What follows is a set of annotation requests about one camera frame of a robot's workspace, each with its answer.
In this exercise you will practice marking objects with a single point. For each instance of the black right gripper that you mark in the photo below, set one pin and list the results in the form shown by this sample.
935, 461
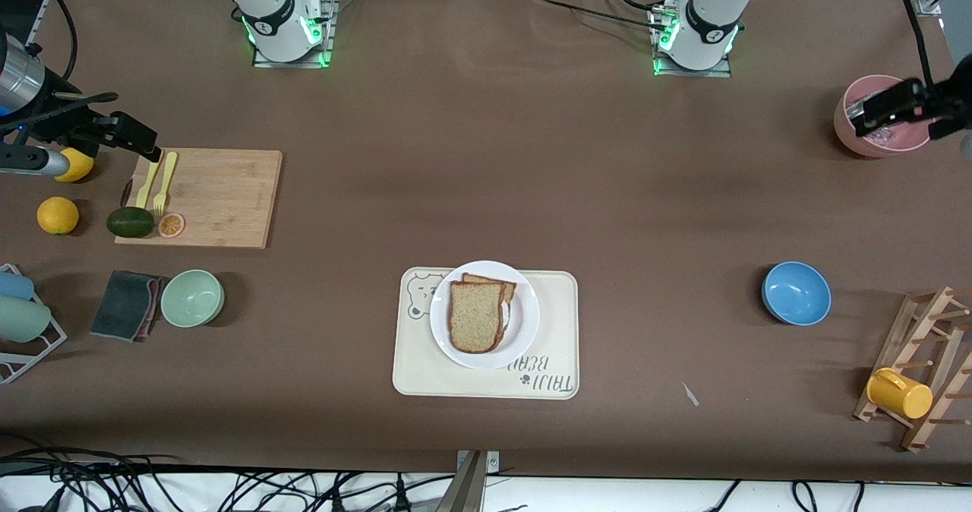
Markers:
67, 124

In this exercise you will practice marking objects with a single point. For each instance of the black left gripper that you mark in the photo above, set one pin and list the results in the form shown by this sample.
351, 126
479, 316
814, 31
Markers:
944, 99

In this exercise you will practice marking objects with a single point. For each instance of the brown bread slice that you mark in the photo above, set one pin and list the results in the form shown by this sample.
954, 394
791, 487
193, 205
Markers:
486, 278
474, 318

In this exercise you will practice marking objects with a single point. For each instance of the round white plate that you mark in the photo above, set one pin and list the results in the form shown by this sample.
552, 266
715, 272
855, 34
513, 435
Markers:
524, 322

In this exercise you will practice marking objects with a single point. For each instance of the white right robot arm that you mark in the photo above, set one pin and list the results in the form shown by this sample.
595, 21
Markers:
266, 11

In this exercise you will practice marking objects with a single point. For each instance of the pink bowl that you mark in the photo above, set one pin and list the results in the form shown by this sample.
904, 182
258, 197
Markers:
841, 117

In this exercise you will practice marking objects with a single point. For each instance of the yellow plastic knife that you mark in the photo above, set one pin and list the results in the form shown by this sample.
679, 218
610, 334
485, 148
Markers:
148, 185

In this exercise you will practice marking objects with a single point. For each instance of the yellow plastic fork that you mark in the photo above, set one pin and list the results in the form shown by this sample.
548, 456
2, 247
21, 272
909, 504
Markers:
165, 181

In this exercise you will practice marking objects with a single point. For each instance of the yellow lemon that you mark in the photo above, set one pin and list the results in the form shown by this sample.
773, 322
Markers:
80, 169

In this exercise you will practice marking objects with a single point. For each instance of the dark green avocado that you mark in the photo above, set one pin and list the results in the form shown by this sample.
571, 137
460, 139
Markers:
130, 222

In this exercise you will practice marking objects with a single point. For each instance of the orange slice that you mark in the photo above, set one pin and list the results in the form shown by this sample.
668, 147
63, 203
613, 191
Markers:
171, 225

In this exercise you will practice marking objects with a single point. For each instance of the round yellow-orange citrus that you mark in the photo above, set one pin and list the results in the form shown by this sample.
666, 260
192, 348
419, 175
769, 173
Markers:
58, 216

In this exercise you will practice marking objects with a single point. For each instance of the bamboo cutting board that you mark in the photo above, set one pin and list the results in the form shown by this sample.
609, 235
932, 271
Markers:
228, 200

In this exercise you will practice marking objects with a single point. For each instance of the pink cloth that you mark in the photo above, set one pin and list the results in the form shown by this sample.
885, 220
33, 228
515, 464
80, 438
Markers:
156, 303

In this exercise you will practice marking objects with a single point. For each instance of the dark grey cloth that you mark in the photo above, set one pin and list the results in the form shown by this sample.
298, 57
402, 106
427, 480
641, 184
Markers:
121, 307

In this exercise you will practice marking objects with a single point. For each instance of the pale green bowl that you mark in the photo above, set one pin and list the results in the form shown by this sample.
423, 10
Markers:
191, 298

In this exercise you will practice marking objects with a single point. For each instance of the light blue cup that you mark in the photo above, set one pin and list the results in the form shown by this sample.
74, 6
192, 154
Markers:
14, 286

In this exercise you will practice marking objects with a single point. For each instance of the blue bowl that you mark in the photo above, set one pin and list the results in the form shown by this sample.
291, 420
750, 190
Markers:
796, 293

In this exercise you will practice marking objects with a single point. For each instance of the pale green cup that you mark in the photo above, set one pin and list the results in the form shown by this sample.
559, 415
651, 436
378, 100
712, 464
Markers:
23, 320

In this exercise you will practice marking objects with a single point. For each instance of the wooden mug rack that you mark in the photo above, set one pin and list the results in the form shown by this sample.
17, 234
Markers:
938, 322

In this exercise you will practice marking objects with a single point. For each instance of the yellow mug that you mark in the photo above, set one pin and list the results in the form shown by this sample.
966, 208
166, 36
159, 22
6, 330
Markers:
900, 394

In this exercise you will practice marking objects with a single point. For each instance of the brown table cover mat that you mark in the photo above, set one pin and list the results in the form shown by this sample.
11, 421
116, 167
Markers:
607, 155

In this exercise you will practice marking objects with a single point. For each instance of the small white tape scrap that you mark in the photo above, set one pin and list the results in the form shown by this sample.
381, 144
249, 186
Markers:
690, 395

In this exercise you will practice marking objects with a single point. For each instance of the cream bear print tray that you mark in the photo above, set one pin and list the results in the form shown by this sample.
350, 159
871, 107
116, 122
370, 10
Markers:
554, 307

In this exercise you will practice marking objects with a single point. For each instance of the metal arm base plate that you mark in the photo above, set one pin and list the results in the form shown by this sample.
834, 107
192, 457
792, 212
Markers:
687, 73
328, 18

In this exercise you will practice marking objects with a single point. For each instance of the metal clamp bracket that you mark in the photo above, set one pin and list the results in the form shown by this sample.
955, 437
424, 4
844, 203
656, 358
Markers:
467, 485

